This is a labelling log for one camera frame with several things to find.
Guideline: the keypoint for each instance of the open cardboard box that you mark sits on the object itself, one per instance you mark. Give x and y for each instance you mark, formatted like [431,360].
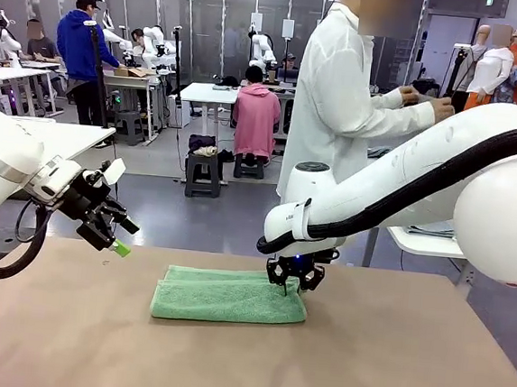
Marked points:
[133,72]

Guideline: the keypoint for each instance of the white panel on pole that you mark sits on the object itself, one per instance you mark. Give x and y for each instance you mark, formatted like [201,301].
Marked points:
[288,28]
[256,22]

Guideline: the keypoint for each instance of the person in white shirt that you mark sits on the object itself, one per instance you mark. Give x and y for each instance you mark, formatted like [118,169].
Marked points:
[326,95]

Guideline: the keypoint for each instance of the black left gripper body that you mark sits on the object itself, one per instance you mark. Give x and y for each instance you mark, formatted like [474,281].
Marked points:
[88,199]

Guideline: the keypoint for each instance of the person in blue hoodie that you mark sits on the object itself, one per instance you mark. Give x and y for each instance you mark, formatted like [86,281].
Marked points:
[79,46]

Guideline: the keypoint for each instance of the seated person in white top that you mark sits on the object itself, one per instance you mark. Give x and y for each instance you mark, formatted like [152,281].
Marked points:
[137,35]

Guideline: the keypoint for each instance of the seated person with cap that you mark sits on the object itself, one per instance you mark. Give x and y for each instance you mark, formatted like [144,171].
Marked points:
[289,62]

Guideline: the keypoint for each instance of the person's right forearm white sleeve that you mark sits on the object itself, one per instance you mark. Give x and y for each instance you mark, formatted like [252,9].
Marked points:
[396,121]

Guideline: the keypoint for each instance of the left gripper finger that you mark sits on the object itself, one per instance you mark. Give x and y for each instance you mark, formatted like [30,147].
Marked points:
[124,221]
[101,236]

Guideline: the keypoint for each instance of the mannequin with black trousers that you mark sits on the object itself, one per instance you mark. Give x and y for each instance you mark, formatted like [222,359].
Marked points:
[481,36]

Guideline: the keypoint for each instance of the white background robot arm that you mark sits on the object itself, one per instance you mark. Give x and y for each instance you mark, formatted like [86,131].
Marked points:
[262,44]
[156,42]
[9,42]

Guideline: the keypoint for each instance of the seated person in dark shirt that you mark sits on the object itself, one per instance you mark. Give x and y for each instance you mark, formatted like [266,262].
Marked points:
[42,48]

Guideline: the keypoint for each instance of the person's right hand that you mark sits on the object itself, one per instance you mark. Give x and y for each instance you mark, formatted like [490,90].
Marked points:
[443,110]

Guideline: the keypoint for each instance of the person in pink hoodie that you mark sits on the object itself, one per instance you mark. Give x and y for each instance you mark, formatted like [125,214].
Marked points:
[256,116]

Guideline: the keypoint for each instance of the white computer case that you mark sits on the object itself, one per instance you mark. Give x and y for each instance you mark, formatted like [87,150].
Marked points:
[182,112]

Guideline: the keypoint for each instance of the pile of dark clothes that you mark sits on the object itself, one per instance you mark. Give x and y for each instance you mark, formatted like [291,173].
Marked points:
[201,143]

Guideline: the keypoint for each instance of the black camera tripod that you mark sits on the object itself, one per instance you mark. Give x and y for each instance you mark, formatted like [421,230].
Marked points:
[458,66]

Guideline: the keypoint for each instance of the mannequin with orange trousers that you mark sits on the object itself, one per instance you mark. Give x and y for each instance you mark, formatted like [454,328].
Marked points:
[491,73]

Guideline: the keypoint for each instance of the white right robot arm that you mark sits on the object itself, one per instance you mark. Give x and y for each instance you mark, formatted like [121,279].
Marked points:
[377,181]

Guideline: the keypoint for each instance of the person's left forearm white sleeve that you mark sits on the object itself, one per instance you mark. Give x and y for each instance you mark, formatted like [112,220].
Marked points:
[387,97]

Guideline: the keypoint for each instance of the person's left hand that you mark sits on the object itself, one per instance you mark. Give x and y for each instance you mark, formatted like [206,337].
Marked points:
[409,96]

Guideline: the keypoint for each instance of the black tripod with white head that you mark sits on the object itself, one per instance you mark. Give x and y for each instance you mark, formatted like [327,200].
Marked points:
[97,75]

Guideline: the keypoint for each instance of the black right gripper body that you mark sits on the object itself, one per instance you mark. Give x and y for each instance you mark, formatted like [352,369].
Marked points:
[302,261]

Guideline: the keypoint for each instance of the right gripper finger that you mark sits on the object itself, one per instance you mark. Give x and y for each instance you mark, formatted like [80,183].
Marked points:
[312,279]
[279,272]

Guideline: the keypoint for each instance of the dark grey plastic stool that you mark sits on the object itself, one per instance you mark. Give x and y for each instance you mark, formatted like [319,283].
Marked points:
[202,191]
[249,171]
[0,243]
[130,121]

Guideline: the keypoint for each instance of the black bags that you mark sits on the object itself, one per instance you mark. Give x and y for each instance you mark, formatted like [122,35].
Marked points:
[426,87]

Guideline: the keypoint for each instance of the black stand pole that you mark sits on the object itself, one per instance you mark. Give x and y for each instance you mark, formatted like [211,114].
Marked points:
[177,59]

